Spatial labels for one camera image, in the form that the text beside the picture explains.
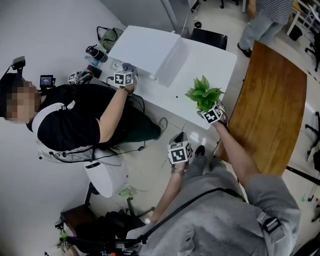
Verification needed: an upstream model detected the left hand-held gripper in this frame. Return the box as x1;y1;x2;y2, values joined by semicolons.
166;132;194;166

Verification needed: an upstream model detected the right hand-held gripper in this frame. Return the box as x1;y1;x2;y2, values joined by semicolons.
196;99;229;126

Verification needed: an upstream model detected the green potted plant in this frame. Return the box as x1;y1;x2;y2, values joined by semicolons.
184;74;226;114

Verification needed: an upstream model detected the person's right forearm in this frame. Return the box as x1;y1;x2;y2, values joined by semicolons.
214;121;261;181

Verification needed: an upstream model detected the person's left forearm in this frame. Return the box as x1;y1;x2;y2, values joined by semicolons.
149;162;191;226

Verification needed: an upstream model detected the silver wristwatch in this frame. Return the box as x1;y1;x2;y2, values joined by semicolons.
170;166;189;177

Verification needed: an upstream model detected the person's black shoe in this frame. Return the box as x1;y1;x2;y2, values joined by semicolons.
193;144;206;158

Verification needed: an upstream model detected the white table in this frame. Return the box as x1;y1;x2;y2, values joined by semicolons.
99;37;238;131

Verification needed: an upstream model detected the brown wooden table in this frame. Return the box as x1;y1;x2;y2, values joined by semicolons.
212;39;308;176

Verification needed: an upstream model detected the green white packet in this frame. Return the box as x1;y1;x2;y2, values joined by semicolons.
118;185;138;199

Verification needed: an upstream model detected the person's grey clothing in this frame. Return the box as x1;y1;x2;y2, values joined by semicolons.
126;154;302;256

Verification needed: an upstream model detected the white box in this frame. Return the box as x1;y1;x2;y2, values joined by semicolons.
107;24;189;89

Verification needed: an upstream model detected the black backpack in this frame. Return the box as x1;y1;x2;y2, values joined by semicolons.
74;209;147;252

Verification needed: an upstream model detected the black office chair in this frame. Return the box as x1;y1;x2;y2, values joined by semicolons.
304;31;320;72
304;116;320;161

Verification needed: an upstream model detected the black phone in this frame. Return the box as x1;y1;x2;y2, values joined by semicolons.
86;63;104;79

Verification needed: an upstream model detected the black waste bin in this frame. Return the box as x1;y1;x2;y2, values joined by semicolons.
288;24;304;42

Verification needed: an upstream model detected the clear plastic bottle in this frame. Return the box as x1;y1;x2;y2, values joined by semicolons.
83;54;101;67

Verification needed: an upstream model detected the black water bottle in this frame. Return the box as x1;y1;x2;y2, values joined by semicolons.
85;44;109;64

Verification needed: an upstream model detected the green bag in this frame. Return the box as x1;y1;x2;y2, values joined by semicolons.
96;25;125;54

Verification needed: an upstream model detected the white shelf rack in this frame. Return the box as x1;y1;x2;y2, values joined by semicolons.
285;0;320;36

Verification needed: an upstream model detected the black screen device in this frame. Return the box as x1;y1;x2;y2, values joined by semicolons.
39;74;57;89

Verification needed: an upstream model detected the black shoulder strap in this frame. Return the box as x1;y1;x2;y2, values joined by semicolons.
138;187;248;242

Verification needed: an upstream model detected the grey strap buckle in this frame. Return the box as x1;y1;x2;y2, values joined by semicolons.
256;211;286;241

